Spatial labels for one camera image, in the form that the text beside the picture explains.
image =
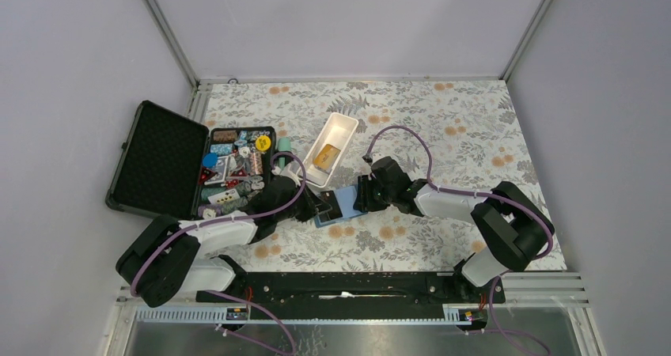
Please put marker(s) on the blue round poker chip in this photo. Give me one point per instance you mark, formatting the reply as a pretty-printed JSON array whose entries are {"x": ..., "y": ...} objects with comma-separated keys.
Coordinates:
[{"x": 210, "y": 160}]

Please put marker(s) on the white rectangular plastic tray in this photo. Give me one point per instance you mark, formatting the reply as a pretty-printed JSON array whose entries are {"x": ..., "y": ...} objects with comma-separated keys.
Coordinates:
[{"x": 338, "y": 131}]

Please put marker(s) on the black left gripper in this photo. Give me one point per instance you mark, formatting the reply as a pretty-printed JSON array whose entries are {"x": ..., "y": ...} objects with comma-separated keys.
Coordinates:
[{"x": 312, "y": 207}]

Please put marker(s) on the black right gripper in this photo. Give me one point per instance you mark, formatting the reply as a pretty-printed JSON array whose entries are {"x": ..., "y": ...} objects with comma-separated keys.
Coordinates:
[{"x": 365, "y": 202}]

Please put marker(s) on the yellow round poker chip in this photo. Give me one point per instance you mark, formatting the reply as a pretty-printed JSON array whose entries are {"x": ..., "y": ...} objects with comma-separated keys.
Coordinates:
[{"x": 263, "y": 143}]

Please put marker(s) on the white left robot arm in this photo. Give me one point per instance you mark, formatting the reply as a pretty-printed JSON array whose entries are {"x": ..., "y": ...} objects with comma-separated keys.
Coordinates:
[{"x": 171, "y": 256}]

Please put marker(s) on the playing card deck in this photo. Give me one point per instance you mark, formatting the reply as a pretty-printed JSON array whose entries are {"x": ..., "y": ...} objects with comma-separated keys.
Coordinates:
[{"x": 224, "y": 196}]

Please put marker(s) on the gold credit card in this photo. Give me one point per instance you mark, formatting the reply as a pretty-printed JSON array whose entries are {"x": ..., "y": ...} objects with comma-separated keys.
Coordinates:
[{"x": 326, "y": 158}]

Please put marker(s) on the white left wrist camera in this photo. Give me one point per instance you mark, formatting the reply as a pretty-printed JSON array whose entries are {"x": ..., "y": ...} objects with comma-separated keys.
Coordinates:
[{"x": 291, "y": 170}]

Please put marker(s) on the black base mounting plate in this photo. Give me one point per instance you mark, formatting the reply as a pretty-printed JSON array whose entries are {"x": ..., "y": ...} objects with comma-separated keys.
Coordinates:
[{"x": 404, "y": 296}]

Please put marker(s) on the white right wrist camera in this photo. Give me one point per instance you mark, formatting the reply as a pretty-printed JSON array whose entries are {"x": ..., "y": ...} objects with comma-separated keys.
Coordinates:
[{"x": 371, "y": 161}]

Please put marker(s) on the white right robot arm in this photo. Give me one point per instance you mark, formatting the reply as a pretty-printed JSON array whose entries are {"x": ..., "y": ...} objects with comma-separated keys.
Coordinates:
[{"x": 514, "y": 230}]

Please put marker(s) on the blue leather card holder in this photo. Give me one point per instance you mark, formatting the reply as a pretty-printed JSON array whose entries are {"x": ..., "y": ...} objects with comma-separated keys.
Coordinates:
[{"x": 346, "y": 197}]

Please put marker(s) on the floral patterned table mat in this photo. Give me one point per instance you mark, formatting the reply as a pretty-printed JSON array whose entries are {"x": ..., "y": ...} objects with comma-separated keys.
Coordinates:
[{"x": 461, "y": 133}]

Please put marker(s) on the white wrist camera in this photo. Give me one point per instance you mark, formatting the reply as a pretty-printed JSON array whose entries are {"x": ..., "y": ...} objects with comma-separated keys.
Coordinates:
[
  {"x": 291, "y": 170},
  {"x": 371, "y": 161}
]

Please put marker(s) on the black open carrying case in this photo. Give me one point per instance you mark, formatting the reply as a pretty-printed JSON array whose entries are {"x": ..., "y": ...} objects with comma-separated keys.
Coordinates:
[{"x": 160, "y": 168}]

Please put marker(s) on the mint green case handle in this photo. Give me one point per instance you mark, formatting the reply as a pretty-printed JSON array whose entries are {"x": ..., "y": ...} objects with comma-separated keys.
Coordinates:
[{"x": 284, "y": 146}]

